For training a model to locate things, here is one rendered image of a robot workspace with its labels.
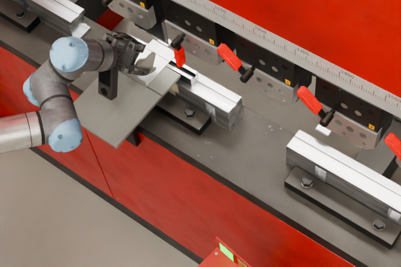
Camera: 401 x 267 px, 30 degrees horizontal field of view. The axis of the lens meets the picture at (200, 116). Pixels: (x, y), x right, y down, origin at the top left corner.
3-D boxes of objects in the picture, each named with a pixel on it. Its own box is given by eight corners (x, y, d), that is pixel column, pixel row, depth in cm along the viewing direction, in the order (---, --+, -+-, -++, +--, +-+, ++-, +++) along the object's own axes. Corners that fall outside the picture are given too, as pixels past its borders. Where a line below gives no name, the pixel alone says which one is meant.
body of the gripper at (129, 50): (148, 45, 185) (122, 43, 174) (135, 76, 187) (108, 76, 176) (125, 32, 188) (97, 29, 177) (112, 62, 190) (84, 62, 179)
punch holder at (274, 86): (237, 79, 171) (233, 34, 157) (258, 54, 174) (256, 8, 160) (292, 109, 165) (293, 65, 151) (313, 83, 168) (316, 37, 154)
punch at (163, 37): (136, 30, 193) (129, 6, 185) (141, 25, 194) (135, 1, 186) (166, 47, 190) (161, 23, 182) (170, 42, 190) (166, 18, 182)
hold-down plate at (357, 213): (283, 186, 188) (283, 180, 186) (295, 170, 191) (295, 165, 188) (390, 250, 177) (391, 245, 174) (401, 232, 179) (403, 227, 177)
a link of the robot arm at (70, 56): (39, 52, 166) (64, 28, 162) (70, 53, 175) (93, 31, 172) (56, 80, 164) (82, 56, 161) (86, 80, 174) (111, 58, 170)
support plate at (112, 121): (63, 115, 192) (62, 113, 191) (128, 47, 202) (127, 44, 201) (116, 149, 185) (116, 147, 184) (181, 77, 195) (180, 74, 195)
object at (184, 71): (133, 53, 204) (131, 46, 201) (140, 45, 205) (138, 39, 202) (191, 86, 196) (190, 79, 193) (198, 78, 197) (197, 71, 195)
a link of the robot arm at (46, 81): (27, 115, 167) (58, 86, 163) (17, 77, 173) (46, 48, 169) (54, 124, 173) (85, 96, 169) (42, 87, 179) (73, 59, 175)
